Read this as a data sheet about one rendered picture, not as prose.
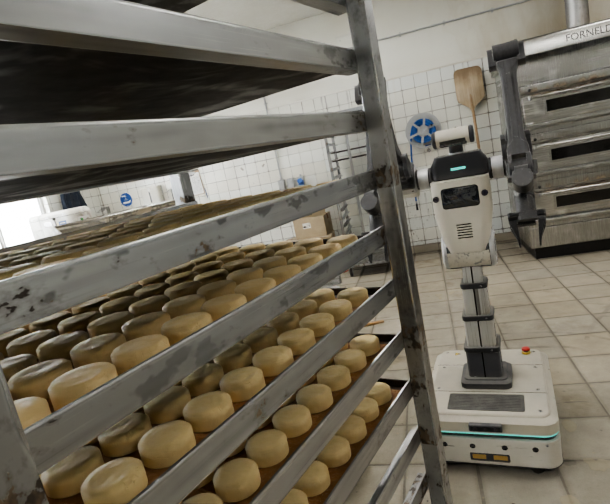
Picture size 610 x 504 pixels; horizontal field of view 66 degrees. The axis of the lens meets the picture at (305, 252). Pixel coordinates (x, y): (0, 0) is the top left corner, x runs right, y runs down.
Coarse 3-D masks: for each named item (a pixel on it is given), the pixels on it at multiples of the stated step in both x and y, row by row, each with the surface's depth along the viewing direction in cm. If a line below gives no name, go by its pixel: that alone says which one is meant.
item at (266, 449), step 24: (360, 336) 80; (336, 360) 73; (360, 360) 72; (312, 384) 67; (336, 384) 67; (288, 408) 61; (312, 408) 62; (264, 432) 57; (288, 432) 58; (240, 456) 57; (264, 456) 53; (288, 456) 55; (216, 480) 50; (240, 480) 49; (264, 480) 51
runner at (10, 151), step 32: (0, 128) 28; (32, 128) 30; (64, 128) 31; (96, 128) 33; (128, 128) 36; (160, 128) 38; (192, 128) 41; (224, 128) 45; (256, 128) 49; (288, 128) 54; (320, 128) 60; (352, 128) 68; (0, 160) 28; (32, 160) 30; (64, 160) 31; (96, 160) 33; (128, 160) 36
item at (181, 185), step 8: (176, 176) 95; (184, 176) 96; (176, 184) 96; (184, 184) 96; (176, 192) 96; (184, 192) 96; (192, 192) 98; (176, 200) 97; (184, 200) 96; (192, 200) 98
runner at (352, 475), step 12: (408, 384) 79; (408, 396) 79; (396, 408) 74; (384, 420) 70; (396, 420) 74; (372, 432) 67; (384, 432) 70; (372, 444) 66; (360, 456) 63; (372, 456) 66; (348, 468) 60; (360, 468) 63; (348, 480) 60; (336, 492) 57; (348, 492) 60
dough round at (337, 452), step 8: (336, 440) 68; (344, 440) 67; (328, 448) 66; (336, 448) 66; (344, 448) 65; (320, 456) 65; (328, 456) 65; (336, 456) 64; (344, 456) 65; (328, 464) 65; (336, 464) 65
